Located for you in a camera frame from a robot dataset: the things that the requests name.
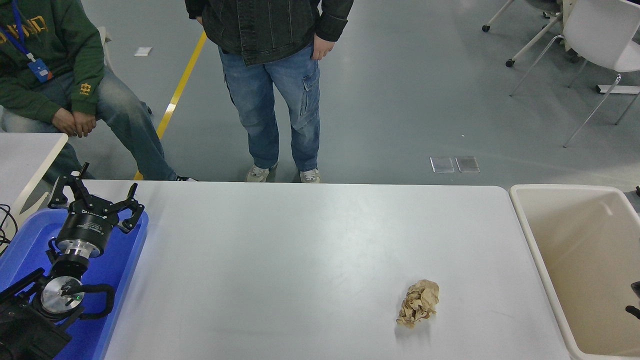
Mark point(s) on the blue plastic tray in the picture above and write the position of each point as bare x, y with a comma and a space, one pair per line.
120, 270

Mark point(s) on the person's right hand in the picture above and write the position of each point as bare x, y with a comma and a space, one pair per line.
63, 120
198, 21

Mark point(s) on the white floor bar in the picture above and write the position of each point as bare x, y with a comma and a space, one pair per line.
620, 89

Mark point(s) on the white side table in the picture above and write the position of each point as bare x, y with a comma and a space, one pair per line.
25, 155

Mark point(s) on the person's left hand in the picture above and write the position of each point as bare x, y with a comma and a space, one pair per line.
322, 49
86, 122

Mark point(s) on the white chair with casters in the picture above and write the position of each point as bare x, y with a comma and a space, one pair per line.
509, 63

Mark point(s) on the person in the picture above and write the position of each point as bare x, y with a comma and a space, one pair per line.
115, 110
270, 100

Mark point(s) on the clear floor plate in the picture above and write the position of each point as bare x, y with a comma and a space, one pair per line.
467, 164
442, 165

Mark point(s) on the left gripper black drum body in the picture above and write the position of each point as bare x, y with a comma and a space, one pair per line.
87, 229

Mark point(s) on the tan paper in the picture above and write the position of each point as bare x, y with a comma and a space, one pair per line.
417, 302

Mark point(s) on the large pale plastic bin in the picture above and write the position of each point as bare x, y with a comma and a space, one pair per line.
575, 240

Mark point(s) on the white chair with metal legs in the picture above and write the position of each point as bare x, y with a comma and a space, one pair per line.
600, 30

